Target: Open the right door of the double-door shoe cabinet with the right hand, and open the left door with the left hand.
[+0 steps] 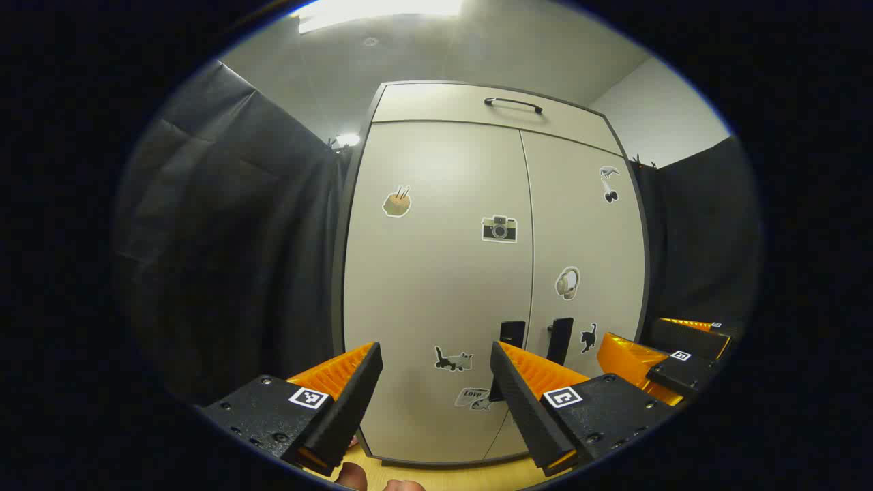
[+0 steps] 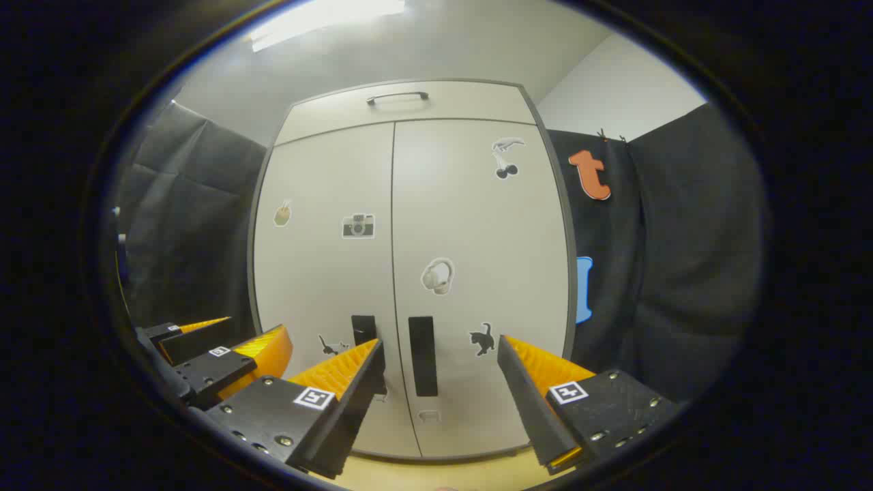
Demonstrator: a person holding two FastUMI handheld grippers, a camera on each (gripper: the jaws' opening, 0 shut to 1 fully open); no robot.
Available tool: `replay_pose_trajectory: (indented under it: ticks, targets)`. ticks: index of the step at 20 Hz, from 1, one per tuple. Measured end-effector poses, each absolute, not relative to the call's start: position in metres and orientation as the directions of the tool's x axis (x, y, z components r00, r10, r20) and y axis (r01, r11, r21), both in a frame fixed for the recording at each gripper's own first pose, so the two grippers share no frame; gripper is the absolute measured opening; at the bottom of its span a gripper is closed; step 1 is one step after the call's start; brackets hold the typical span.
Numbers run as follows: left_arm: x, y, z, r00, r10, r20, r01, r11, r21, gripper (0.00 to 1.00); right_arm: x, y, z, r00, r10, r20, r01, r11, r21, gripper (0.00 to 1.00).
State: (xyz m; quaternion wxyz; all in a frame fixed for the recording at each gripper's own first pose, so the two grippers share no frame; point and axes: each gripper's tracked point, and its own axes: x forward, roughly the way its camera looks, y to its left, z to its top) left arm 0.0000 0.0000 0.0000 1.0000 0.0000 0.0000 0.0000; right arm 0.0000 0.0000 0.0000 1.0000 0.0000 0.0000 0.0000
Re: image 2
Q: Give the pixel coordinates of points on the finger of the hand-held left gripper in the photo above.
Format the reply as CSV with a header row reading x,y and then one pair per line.
x,y
218,372
198,344

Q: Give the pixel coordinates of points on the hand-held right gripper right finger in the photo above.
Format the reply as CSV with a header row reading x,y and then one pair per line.
x,y
528,402

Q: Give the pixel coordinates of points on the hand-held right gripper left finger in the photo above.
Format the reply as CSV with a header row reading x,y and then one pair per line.
x,y
354,409

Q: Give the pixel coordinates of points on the white shoe cabinet door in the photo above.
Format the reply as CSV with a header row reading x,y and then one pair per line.
x,y
477,239
320,273

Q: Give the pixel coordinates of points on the white double-door shoe cabinet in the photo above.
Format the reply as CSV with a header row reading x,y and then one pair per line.
x,y
341,112

